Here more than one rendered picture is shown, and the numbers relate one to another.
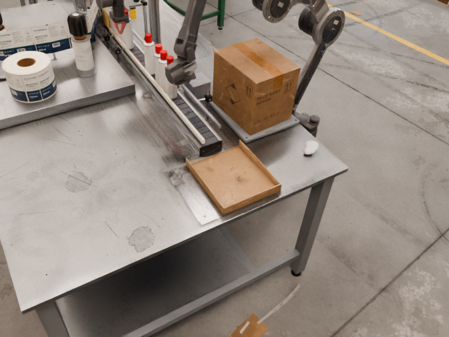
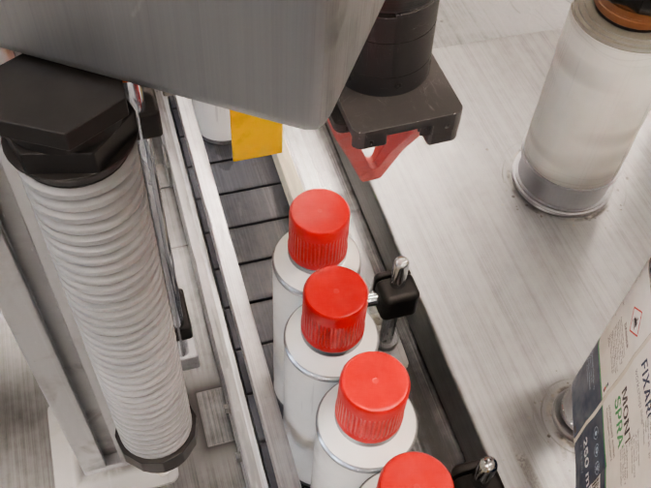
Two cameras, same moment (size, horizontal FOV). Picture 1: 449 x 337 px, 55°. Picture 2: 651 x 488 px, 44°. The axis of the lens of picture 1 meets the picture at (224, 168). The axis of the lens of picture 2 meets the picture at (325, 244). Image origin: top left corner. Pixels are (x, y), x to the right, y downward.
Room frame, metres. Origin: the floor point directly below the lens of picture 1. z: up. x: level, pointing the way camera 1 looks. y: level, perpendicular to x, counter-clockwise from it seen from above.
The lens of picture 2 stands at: (2.37, 0.63, 1.42)
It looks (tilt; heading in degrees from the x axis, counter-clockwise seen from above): 53 degrees down; 194
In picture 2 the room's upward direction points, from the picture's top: 4 degrees clockwise
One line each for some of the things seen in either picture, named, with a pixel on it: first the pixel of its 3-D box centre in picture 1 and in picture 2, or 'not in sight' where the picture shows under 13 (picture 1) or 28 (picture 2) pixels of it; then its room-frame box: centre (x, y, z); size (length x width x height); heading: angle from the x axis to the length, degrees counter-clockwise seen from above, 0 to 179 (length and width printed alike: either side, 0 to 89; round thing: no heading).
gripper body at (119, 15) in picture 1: (118, 11); (382, 37); (2.01, 0.56, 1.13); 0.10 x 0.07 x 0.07; 34
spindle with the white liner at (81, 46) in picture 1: (81, 44); (615, 49); (1.84, 0.71, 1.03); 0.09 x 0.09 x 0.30
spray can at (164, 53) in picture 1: (164, 71); not in sight; (1.73, 0.31, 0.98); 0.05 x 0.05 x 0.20
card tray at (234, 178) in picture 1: (232, 174); not in sight; (1.23, -0.03, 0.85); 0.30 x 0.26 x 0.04; 34
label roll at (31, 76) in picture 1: (30, 76); not in sight; (1.66, 0.90, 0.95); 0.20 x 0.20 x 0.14
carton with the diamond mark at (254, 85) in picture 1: (253, 85); not in sight; (1.67, -0.10, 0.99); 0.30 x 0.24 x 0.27; 38
